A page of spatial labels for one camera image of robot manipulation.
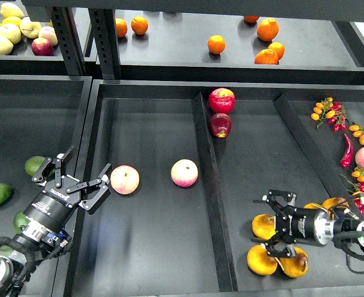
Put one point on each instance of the cherry tomato bunch lower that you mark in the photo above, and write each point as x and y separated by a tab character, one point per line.
356	184

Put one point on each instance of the bright red apple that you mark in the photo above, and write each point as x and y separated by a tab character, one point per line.
221	100

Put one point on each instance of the dark red apple on shelf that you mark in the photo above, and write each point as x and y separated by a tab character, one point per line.
42	47

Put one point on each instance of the pale yellow apple front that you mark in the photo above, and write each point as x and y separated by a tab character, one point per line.
0	45

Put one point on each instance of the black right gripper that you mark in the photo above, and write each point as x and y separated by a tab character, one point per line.
282	244

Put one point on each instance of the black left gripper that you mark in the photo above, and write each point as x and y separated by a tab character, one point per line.
71	193

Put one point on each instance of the dark avocado lower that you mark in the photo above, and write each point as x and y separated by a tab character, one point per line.
6	251

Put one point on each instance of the pale yellow apple middle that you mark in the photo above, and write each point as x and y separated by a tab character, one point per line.
11	32

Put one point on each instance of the red chili pepper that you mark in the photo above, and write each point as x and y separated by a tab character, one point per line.
346	159

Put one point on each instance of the orange far left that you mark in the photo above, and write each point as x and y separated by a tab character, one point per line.
121	27

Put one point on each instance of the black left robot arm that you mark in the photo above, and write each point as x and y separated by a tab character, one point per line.
45	237

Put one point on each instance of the yellow pear hidden middle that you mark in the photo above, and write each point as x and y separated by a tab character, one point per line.
314	206

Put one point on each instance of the cherry tomato bunch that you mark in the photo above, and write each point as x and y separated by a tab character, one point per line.
332	112
356	184

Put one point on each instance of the pink apple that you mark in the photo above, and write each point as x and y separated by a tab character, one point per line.
124	179
184	173

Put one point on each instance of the black shelf post right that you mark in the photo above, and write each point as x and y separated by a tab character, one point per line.
103	26

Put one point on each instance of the yellow lemon on shelf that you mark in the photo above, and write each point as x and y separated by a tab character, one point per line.
12	20

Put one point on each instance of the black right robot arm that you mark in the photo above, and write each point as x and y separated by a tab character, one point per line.
313	227

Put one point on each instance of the black centre divided tray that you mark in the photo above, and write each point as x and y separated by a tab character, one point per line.
167	240

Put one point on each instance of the yellow pear bottom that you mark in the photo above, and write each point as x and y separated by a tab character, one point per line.
297	266

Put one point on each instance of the pink apple left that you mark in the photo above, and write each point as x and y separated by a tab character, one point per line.
124	179

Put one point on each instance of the orange front right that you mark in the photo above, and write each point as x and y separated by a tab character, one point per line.
266	56

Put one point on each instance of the black shelf post left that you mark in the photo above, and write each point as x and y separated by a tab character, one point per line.
68	40

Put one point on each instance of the orange right small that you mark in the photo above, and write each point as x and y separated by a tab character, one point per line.
279	48

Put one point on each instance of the pink peach on shelf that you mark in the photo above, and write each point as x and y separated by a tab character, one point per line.
48	32

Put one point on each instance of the cherry tomato bunch upper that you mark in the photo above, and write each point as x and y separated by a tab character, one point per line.
332	112

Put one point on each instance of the black shelf post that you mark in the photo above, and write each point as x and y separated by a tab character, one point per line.
103	26
68	40

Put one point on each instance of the pale yellow apple right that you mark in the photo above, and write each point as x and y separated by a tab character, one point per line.
29	28

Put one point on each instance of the pink apple right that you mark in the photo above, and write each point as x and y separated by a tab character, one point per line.
184	173

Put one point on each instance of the black left tray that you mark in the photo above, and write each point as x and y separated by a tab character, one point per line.
39	115

